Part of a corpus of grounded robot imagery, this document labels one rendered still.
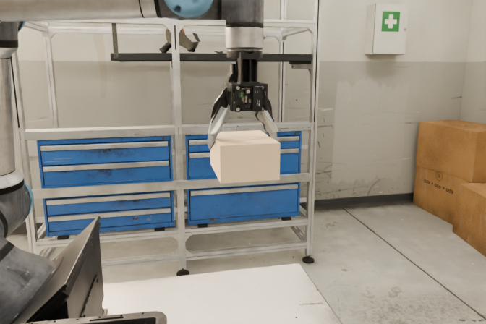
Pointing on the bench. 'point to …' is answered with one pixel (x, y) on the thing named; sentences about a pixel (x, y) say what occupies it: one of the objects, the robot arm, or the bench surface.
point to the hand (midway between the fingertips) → (241, 147)
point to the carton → (245, 157)
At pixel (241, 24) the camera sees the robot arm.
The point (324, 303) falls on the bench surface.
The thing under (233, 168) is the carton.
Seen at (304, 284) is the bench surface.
